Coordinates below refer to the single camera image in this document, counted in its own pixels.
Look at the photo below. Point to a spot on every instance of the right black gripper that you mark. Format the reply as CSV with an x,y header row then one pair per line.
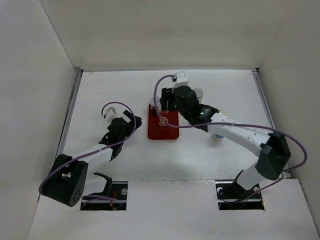
x,y
167,94

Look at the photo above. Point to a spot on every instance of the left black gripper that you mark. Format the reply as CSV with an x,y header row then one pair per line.
x,y
130,116

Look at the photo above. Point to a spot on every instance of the grey-lid spice jar front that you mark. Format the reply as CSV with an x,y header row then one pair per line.
x,y
155,103

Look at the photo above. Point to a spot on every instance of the grey-lid spice jar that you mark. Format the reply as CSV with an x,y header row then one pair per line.
x,y
155,103
157,111

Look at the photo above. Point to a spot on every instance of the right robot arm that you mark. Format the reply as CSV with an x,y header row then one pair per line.
x,y
271,148

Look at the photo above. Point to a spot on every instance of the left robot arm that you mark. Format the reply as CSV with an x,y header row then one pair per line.
x,y
68,181

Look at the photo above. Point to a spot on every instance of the red lacquer tray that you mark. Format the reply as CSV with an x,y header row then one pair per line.
x,y
157,130

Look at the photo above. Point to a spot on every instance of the tall grey-cap blue-label bottle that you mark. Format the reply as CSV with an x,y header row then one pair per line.
x,y
199,94

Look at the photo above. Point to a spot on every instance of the grey-cap blue-label bottle front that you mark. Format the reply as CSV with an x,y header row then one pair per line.
x,y
217,138

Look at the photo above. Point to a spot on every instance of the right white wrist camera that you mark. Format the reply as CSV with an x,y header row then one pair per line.
x,y
180,79

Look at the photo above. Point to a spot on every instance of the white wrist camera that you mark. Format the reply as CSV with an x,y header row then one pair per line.
x,y
109,114
180,79

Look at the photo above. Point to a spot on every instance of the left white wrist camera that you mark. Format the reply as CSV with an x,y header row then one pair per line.
x,y
109,114

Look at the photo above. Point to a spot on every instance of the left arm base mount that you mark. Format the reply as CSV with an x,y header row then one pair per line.
x,y
106,190

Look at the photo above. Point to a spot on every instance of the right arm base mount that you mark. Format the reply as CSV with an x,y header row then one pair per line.
x,y
231,197

